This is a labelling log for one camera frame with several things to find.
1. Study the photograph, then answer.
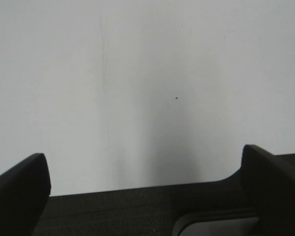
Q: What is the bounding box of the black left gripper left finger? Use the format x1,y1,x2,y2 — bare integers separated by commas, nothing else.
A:
0,153,51,236

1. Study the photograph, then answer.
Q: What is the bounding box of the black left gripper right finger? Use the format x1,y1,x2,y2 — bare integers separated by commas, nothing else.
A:
240,145,295,236

